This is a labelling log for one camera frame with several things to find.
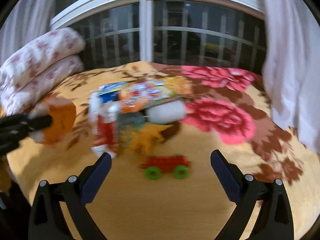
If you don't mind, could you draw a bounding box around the yellow floral fleece blanket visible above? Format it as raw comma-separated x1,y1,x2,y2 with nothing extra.
8,62,319,239

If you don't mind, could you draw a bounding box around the red white wrapper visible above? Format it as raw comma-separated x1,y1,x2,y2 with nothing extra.
88,92,120,158

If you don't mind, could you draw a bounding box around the yellow orange wrapper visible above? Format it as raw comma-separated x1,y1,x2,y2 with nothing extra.
117,113,173,156

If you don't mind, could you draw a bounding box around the white tissue roll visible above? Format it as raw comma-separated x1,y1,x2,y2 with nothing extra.
146,100,186,125

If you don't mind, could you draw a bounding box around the white sheer curtain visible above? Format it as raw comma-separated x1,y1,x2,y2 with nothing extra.
1,0,55,63
263,0,319,153

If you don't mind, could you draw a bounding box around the white sheer curtain right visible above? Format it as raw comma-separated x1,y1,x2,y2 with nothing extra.
263,0,319,153

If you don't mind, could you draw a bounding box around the orange colourful snack bag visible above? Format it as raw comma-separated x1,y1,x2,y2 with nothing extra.
118,76,193,113

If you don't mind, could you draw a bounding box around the red green toy car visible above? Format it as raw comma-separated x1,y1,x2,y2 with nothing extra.
139,154,191,180

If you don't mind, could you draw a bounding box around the folded pink floral quilt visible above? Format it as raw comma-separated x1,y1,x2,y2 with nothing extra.
1,28,86,115

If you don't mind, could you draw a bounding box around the white window frame with bars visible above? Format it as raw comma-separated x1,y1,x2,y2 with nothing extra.
50,0,266,74

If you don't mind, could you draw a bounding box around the blue milk carton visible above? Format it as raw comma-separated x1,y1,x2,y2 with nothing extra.
98,81,127,103

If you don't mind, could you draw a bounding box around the white sheer curtain left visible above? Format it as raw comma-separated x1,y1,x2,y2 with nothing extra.
1,0,55,63

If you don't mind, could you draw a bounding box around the brown snack wrapper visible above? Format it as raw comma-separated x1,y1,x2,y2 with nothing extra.
28,95,76,145

